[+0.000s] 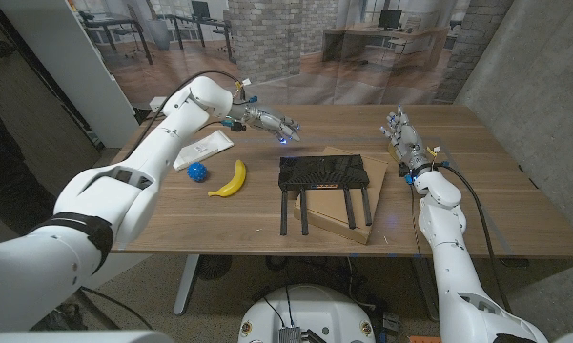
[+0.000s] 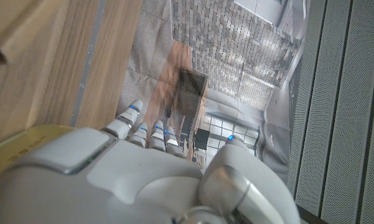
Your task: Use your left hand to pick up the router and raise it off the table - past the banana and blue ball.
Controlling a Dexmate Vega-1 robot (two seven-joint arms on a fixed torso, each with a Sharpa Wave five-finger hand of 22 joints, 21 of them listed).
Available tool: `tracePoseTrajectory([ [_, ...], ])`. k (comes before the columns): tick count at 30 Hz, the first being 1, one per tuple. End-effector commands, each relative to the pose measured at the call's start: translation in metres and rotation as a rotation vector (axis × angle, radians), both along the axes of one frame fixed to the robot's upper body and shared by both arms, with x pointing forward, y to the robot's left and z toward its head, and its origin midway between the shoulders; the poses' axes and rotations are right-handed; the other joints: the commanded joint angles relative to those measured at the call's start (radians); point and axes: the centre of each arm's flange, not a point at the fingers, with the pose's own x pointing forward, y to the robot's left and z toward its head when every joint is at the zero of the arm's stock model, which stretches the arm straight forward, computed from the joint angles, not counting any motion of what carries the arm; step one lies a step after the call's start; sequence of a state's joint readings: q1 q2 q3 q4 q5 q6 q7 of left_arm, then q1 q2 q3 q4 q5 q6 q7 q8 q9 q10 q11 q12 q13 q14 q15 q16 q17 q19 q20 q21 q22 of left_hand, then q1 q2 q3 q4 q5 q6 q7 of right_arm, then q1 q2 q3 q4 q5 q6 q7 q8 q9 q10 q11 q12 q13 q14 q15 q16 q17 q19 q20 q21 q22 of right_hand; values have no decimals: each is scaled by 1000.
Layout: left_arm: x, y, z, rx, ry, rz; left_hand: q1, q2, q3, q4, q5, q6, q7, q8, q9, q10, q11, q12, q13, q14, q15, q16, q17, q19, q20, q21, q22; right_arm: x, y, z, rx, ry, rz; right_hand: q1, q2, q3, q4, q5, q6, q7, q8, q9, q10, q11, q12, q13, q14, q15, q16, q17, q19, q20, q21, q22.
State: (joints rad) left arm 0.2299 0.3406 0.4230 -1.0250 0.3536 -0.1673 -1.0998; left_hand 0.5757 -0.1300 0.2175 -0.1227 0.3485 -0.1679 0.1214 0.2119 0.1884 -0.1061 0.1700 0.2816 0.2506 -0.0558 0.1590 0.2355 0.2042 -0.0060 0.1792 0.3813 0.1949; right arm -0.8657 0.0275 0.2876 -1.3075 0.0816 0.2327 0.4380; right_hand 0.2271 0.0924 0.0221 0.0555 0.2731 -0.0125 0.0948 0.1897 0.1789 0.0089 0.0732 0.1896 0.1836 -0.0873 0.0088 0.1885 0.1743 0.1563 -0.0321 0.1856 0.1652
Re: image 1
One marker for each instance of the white table leg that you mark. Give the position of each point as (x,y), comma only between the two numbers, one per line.
(186,286)

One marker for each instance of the white upright panel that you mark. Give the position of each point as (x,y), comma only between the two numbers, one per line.
(76,71)

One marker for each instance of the flat brown cardboard box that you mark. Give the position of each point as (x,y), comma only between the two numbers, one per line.
(333,209)

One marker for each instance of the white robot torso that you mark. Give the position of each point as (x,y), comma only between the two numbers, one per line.
(310,314)

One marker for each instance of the dark wooden door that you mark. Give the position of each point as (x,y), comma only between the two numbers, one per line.
(28,119)

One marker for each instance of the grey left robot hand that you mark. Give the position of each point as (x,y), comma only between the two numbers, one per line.
(269,121)

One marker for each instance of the printed office backdrop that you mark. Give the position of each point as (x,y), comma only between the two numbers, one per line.
(314,47)

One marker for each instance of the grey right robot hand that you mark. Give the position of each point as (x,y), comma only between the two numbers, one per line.
(409,145)

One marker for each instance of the yellow banana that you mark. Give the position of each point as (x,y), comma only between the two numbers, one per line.
(234,183)

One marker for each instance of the white power strip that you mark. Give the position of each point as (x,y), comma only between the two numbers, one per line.
(156,104)

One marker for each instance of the black round fan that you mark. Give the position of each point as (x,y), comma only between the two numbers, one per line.
(213,267)

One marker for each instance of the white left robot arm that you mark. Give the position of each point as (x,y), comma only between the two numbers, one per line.
(105,200)

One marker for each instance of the black router with antennas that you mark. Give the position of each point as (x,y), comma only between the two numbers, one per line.
(321,172)

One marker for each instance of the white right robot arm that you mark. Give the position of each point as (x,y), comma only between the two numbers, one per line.
(450,257)

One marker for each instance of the small orange object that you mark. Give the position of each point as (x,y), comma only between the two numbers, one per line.
(424,339)

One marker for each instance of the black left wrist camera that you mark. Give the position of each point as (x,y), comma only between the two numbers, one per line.
(237,127)

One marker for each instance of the blue spiky ball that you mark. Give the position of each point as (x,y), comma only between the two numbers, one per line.
(197,172)

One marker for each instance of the white flat packet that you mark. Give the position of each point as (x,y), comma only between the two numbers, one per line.
(202,148)

